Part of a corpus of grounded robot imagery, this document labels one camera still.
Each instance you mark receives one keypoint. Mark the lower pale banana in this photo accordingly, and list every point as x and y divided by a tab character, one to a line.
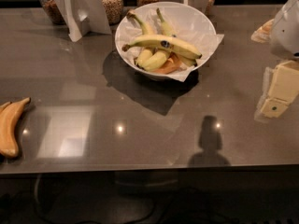
156	60

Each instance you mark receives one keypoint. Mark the left glass jar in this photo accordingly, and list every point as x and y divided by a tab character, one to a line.
52	11

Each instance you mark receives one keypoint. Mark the white paper sign stand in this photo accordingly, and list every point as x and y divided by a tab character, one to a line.
84	16

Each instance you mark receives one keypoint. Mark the right green-yellow banana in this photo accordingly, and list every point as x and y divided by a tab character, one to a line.
167	29

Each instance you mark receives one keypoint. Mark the yellow banana on table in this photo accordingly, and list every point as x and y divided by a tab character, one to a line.
9	116

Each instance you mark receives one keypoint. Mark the left green-yellow banana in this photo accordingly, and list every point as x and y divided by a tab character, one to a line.
145	53

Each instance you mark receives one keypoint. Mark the far right glass jar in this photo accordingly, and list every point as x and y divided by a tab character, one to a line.
209	6

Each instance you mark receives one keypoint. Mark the middle glass jar of grains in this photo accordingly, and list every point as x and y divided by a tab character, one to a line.
113	9

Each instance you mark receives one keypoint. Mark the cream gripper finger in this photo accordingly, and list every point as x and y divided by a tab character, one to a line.
280	89
262	34

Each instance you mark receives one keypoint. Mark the green-yellow banana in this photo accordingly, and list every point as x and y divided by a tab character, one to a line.
145	53
167	29

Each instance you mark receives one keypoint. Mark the orange fruit piece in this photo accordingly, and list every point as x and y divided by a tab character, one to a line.
172	64

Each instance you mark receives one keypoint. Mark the banana with sticker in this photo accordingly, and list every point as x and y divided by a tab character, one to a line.
168	43

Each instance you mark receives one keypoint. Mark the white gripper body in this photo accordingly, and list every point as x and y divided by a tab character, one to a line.
287	32

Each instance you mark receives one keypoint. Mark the white bowl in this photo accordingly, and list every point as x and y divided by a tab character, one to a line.
190	25

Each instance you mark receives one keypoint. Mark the white paper liner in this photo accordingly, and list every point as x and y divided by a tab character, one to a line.
166	40

